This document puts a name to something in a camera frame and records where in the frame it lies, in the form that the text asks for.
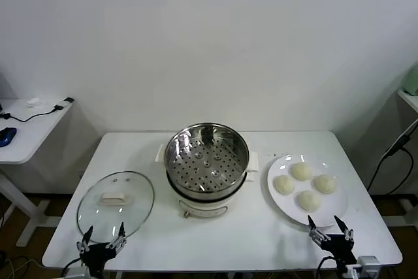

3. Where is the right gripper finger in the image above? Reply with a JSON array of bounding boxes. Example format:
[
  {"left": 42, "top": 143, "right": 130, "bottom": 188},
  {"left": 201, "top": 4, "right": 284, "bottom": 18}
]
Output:
[
  {"left": 333, "top": 215, "right": 355, "bottom": 242},
  {"left": 307, "top": 215, "right": 330, "bottom": 244}
]

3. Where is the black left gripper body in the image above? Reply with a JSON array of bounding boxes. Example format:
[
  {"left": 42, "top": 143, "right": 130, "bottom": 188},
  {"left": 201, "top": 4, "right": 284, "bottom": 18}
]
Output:
[{"left": 80, "top": 241, "right": 118, "bottom": 279}]

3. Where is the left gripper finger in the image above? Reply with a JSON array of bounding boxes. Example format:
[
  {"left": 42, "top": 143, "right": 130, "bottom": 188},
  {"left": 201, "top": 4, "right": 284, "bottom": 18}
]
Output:
[
  {"left": 76, "top": 225, "right": 95, "bottom": 254},
  {"left": 106, "top": 222, "right": 127, "bottom": 251}
]

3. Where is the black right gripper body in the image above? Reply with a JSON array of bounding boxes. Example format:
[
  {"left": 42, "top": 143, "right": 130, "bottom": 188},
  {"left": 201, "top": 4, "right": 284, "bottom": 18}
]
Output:
[{"left": 321, "top": 233, "right": 357, "bottom": 265}]

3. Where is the white steamed baozi bun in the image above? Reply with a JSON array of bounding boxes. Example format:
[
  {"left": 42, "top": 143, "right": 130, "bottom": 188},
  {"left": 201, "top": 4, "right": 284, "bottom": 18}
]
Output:
[
  {"left": 273, "top": 174, "right": 297, "bottom": 195},
  {"left": 296, "top": 190, "right": 323, "bottom": 212},
  {"left": 291, "top": 162, "right": 314, "bottom": 182},
  {"left": 312, "top": 174, "right": 338, "bottom": 194}
]

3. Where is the glass pot lid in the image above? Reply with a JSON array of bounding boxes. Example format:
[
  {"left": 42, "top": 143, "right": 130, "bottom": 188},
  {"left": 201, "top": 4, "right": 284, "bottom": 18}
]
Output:
[{"left": 76, "top": 170, "right": 155, "bottom": 244}]

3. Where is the stainless steel steamer basket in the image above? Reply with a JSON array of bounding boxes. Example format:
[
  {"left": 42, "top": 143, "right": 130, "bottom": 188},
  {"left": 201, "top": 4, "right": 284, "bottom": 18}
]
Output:
[{"left": 154, "top": 122, "right": 259, "bottom": 200}]

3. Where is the white round plate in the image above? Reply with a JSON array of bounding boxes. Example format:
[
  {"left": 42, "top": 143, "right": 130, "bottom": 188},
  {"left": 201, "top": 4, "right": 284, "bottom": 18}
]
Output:
[{"left": 266, "top": 154, "right": 349, "bottom": 227}]

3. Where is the black white power strip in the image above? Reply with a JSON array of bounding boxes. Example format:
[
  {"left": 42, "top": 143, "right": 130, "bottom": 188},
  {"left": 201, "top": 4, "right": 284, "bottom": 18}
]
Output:
[{"left": 383, "top": 123, "right": 415, "bottom": 158}]

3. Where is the white side desk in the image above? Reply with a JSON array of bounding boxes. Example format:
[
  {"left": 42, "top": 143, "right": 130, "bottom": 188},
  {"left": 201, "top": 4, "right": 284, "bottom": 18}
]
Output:
[
  {"left": 0, "top": 97, "right": 76, "bottom": 248},
  {"left": 381, "top": 88, "right": 418, "bottom": 227}
]

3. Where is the blue computer mouse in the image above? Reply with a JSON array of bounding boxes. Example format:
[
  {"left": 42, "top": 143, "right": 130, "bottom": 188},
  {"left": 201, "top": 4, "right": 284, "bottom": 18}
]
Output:
[{"left": 0, "top": 127, "right": 17, "bottom": 148}]

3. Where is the white crumpled tissue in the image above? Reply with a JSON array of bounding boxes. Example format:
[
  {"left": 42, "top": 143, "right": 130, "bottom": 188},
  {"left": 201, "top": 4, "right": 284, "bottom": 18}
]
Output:
[{"left": 25, "top": 97, "right": 46, "bottom": 109}]

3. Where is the pale green appliance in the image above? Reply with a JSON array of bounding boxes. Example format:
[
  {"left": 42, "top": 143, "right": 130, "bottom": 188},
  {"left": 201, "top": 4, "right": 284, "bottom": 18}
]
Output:
[{"left": 402, "top": 65, "right": 418, "bottom": 96}]

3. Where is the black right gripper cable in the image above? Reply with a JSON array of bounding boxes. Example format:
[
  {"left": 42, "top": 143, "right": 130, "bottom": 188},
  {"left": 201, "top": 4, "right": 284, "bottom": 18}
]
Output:
[{"left": 317, "top": 255, "right": 338, "bottom": 279}]

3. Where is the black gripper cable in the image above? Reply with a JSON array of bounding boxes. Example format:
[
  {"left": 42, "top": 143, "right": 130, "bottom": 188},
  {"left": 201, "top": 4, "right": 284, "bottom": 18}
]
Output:
[
  {"left": 317, "top": 255, "right": 338, "bottom": 279},
  {"left": 61, "top": 257, "right": 85, "bottom": 275}
]

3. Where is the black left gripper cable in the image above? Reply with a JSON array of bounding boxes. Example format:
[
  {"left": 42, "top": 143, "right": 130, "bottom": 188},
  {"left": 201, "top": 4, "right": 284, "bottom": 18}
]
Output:
[{"left": 61, "top": 257, "right": 85, "bottom": 275}]

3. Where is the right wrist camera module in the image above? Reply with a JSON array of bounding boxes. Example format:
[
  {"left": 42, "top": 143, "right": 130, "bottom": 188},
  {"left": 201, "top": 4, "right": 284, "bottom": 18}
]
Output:
[{"left": 356, "top": 255, "right": 381, "bottom": 276}]

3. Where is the beige floor cable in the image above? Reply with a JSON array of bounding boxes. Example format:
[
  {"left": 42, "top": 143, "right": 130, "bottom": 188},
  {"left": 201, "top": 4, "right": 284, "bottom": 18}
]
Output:
[{"left": 6, "top": 257, "right": 43, "bottom": 277}]

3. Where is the black power cable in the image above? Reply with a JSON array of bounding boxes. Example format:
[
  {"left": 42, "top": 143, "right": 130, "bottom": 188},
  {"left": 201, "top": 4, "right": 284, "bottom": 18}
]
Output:
[{"left": 365, "top": 146, "right": 414, "bottom": 195}]

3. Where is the black usb cable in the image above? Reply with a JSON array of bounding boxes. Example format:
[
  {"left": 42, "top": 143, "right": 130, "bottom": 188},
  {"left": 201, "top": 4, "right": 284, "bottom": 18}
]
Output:
[{"left": 0, "top": 104, "right": 65, "bottom": 123}]

